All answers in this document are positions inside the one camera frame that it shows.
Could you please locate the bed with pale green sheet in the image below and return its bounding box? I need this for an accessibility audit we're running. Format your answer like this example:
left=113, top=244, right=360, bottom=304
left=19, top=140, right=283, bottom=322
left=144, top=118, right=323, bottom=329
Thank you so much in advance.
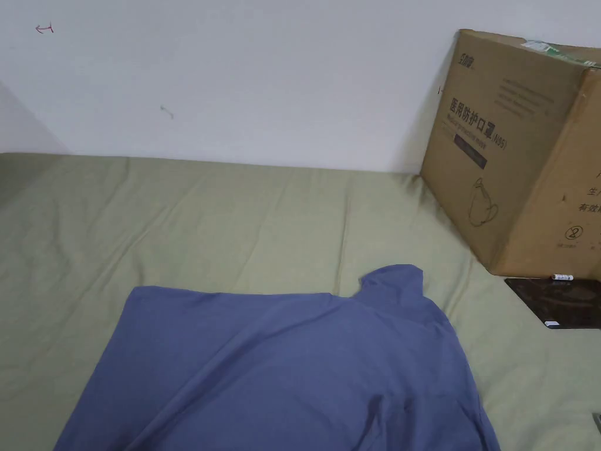
left=0, top=152, right=601, bottom=451

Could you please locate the blue shirt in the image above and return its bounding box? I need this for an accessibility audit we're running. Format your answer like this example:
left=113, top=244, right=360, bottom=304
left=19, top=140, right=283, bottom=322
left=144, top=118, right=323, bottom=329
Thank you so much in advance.
left=52, top=264, right=502, bottom=451

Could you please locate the brown cardboard carton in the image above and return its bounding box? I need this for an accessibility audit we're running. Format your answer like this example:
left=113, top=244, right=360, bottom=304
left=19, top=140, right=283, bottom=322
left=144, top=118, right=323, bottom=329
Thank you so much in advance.
left=419, top=29, right=601, bottom=278

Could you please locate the flat black bag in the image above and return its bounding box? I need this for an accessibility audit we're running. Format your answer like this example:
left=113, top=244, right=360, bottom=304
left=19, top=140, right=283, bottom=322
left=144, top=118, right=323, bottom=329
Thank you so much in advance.
left=504, top=277, right=601, bottom=331

